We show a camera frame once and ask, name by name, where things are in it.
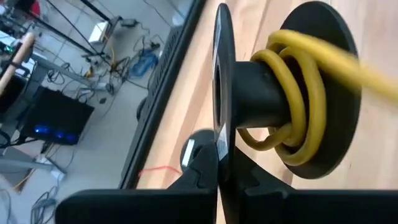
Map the blue floor cable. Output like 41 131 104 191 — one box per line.
130 49 159 77

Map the black computer with blue lights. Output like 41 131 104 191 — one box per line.
20 85 96 146

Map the thin red cord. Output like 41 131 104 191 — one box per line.
137 165 183 179

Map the black aluminium table frame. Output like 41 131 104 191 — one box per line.
118 0 208 190

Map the yellow floor cable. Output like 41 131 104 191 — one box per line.
105 34 118 68

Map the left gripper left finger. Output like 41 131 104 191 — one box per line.
55 141 219 224

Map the yellow cord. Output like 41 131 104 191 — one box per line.
238 29 398 167

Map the wooden handle stick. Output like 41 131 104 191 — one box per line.
0 32 35 96

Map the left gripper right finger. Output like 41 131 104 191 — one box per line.
229 147 398 224

